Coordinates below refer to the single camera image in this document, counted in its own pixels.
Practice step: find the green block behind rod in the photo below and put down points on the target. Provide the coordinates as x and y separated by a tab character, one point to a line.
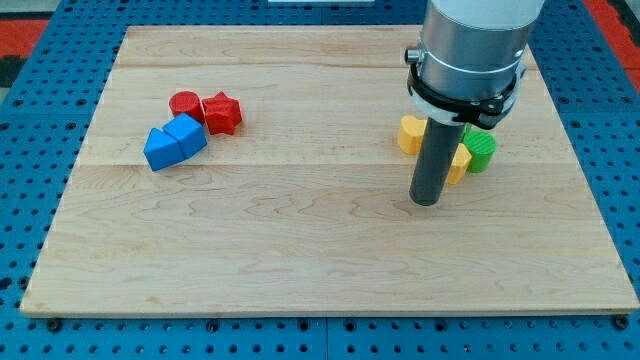
467	129

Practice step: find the wooden board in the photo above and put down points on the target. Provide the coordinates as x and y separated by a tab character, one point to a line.
304	210

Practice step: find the yellow hexagon block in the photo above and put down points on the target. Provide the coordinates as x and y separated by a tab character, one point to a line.
462	159

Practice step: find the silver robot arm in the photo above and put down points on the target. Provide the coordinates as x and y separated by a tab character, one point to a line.
464	69

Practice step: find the red cylinder block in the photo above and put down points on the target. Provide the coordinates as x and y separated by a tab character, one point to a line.
187	102

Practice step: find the blue triangle block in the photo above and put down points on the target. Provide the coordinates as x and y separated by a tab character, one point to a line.
162	150

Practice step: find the yellow heart block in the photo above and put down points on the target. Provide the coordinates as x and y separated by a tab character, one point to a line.
410	134

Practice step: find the blue cube block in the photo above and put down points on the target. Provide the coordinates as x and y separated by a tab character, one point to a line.
189	134

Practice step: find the green cylinder block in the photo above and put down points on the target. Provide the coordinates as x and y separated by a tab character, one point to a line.
481	146

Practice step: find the red star block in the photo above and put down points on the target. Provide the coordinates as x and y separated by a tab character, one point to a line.
222	114

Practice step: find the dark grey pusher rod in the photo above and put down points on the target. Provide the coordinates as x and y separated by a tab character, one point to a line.
434	160

